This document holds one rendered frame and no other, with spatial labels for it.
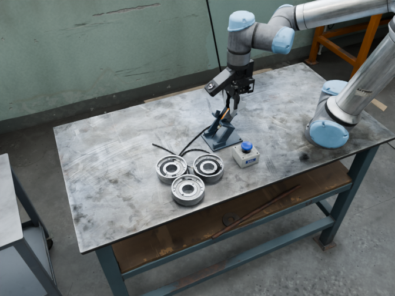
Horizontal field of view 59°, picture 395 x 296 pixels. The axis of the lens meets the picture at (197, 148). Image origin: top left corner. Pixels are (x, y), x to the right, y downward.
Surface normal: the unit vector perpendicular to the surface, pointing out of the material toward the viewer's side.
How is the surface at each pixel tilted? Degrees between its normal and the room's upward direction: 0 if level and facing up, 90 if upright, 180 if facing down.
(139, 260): 0
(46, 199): 0
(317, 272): 0
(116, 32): 90
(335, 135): 97
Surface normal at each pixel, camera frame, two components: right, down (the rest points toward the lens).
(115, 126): -0.01, -0.72
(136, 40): 0.40, 0.64
